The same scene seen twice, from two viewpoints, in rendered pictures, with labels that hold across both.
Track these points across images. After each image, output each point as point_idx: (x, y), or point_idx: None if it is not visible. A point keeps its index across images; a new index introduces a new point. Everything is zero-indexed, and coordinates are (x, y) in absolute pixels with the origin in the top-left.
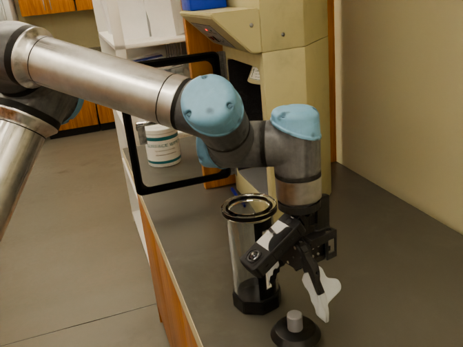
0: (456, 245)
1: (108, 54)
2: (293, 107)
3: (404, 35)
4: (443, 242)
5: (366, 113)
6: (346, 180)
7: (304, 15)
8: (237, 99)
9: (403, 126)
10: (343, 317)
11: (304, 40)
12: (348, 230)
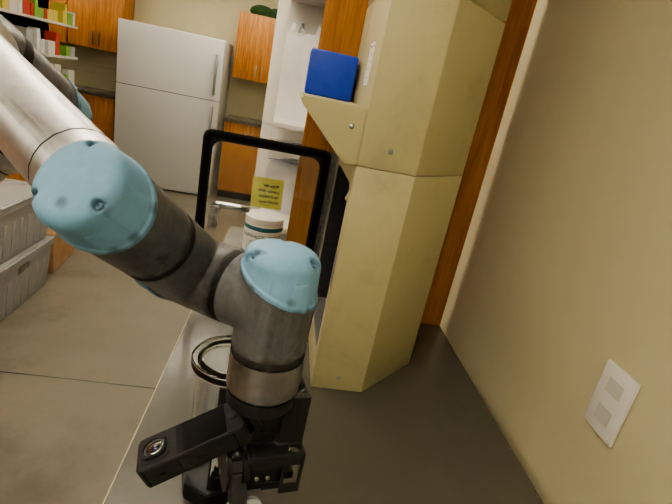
0: None
1: (36, 73)
2: (287, 247)
3: (558, 207)
4: (508, 499)
5: (488, 285)
6: (436, 354)
7: (426, 137)
8: (125, 200)
9: (521, 319)
10: None
11: (417, 169)
12: (396, 425)
